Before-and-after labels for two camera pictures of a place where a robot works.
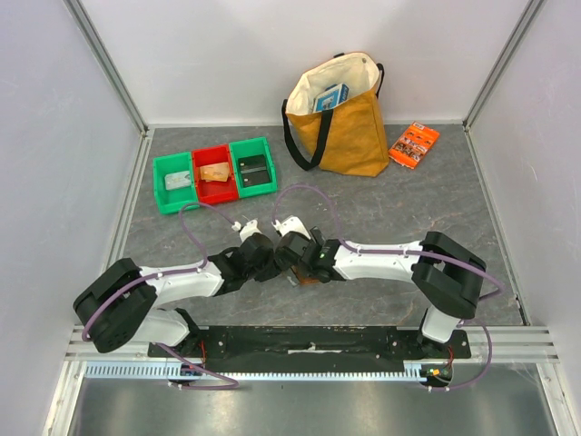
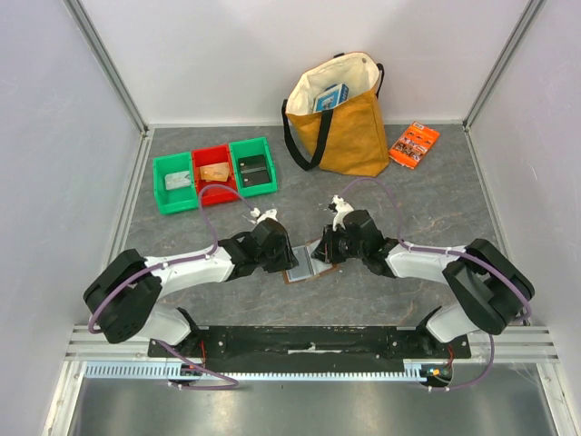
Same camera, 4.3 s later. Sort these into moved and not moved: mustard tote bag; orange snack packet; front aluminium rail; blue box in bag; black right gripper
Moved: black right gripper
Not moved: mustard tote bag; blue box in bag; orange snack packet; front aluminium rail
